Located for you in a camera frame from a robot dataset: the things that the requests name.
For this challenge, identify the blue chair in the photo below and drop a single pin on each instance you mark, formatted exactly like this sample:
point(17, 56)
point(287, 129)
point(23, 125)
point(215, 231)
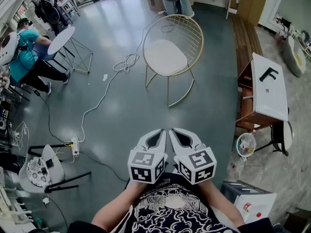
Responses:
point(42, 53)

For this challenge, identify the white power strip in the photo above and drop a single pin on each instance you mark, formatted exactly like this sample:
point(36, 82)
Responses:
point(75, 147)

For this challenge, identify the clear trash bin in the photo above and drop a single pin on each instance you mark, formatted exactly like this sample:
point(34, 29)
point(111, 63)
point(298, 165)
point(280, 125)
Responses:
point(246, 145)

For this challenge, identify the person's right forearm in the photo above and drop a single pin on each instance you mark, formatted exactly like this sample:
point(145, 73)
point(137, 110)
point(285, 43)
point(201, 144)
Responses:
point(218, 198)

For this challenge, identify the large cardboard panel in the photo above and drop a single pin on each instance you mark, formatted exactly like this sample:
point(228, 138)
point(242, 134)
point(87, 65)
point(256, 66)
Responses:
point(252, 4)

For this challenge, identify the grey crate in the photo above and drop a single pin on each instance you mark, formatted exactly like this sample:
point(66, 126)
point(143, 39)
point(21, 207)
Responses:
point(228, 190)

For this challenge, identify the person's black printed shirt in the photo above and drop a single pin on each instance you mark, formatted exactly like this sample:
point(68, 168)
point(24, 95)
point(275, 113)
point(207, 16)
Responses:
point(170, 217)

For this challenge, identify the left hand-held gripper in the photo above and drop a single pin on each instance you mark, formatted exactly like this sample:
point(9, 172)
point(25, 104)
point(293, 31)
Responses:
point(141, 169)

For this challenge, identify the red-capped plastic bottle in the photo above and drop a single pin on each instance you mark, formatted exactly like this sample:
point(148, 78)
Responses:
point(251, 209)

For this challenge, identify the white desk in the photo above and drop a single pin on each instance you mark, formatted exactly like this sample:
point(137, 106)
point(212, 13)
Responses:
point(66, 5)

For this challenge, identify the grey chair black legs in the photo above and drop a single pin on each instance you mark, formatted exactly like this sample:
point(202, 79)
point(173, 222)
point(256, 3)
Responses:
point(57, 173)

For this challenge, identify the white box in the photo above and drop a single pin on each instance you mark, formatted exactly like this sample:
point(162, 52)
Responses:
point(264, 200)

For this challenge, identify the white paper scrap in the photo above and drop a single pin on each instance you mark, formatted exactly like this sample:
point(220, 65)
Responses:
point(105, 77)

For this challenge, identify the black faucet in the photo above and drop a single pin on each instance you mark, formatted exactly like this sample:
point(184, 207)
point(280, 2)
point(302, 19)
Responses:
point(266, 73)

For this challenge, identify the wooden cabinet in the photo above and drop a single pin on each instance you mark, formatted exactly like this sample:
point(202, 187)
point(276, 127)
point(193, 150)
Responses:
point(255, 120)

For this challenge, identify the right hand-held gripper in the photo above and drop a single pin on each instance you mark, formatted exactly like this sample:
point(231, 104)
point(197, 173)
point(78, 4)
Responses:
point(201, 161)

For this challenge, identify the clear plastic bottle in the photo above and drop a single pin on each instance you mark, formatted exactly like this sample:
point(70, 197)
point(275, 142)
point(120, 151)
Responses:
point(236, 165)

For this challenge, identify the black stool white seat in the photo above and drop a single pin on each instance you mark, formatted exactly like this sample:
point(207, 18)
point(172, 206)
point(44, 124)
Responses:
point(288, 132)

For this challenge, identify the wooden slatted bench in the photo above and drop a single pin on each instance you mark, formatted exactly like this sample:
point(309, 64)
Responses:
point(245, 40)

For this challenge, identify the black white patterned seat pad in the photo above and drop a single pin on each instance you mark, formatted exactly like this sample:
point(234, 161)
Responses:
point(35, 176)

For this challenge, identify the person's left forearm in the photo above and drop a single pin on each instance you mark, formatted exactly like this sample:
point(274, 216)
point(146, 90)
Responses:
point(114, 203)

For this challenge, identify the white round table gold base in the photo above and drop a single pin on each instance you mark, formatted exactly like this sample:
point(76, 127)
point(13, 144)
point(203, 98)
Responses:
point(60, 39)

